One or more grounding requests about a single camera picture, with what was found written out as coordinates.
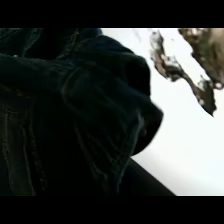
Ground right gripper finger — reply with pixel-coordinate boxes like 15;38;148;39
118;158;176;197

